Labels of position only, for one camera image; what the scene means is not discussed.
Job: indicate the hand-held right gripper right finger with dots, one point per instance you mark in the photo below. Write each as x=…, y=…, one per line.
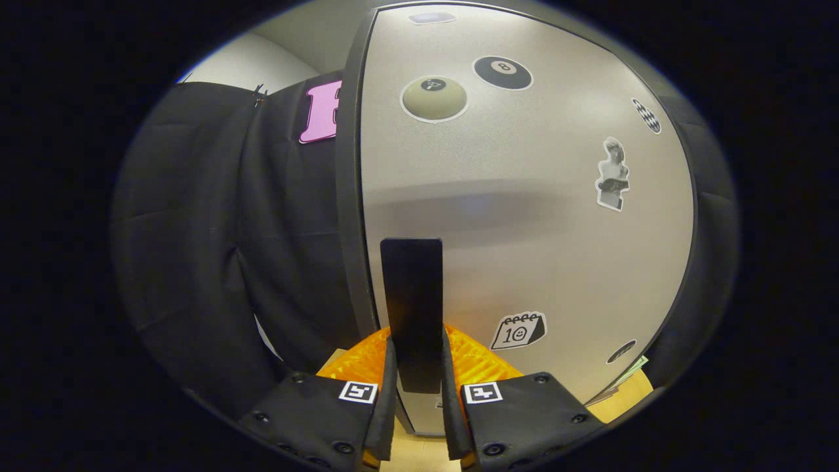
x=451, y=406

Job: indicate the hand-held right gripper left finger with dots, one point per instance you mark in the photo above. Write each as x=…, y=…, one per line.
x=387, y=406

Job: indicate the grey cabinet door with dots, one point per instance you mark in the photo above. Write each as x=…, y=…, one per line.
x=524, y=249

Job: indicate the dark grey cabinet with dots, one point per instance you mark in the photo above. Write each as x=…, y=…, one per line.
x=351, y=196

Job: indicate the green book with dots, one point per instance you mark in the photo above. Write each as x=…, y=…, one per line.
x=632, y=370

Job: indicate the black backdrop cloth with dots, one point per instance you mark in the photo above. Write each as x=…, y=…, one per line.
x=196, y=229

